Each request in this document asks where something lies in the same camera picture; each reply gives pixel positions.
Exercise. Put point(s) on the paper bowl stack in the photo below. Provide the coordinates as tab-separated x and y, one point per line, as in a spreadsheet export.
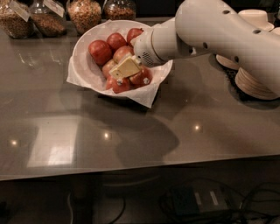
253	87
257	18

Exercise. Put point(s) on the red apple front left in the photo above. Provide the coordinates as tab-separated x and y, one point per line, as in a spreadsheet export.
117	85

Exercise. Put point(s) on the white jar label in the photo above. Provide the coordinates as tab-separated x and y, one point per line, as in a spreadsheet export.
19	9
55	7

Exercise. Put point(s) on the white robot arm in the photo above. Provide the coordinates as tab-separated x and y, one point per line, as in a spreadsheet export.
211	26

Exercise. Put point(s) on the paper bowl stack front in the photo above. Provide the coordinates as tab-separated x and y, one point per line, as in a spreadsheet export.
253	87

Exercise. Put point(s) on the paper bowl stack back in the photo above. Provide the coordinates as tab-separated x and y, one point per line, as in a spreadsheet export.
257	18

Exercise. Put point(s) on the red apple back middle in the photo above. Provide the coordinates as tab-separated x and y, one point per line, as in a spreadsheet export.
115	41

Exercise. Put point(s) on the black mat under stacks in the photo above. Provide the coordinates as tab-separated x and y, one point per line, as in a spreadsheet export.
233	78

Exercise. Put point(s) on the glass jar far left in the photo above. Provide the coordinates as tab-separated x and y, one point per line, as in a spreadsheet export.
12	24

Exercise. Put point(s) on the red apple back right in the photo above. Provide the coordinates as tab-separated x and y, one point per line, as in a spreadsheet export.
133	33

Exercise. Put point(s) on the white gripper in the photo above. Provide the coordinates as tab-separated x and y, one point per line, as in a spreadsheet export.
143	47

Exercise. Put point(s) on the white jar label left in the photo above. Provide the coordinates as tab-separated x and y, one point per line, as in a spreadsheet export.
19	9

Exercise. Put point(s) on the yellow-red top apple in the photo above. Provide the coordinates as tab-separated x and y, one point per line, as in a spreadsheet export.
121	52

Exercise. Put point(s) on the white bowl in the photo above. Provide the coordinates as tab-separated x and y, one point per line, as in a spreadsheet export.
87	67

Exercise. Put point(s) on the pale apple left low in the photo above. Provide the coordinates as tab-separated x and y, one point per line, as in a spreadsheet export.
107	67

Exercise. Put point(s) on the red apple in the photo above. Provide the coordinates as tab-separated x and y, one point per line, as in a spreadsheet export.
100	51
117	85
115	41
141	79
133	33

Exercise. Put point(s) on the white paper napkin liner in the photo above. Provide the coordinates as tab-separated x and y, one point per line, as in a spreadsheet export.
145	94

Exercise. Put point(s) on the glass jar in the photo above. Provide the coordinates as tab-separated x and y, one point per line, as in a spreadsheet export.
46	21
85	14
12	24
120	9

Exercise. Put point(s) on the black power adapter box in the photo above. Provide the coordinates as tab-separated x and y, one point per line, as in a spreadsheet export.
198	199

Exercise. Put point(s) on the red apple front right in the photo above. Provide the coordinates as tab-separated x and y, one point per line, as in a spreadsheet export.
141	79

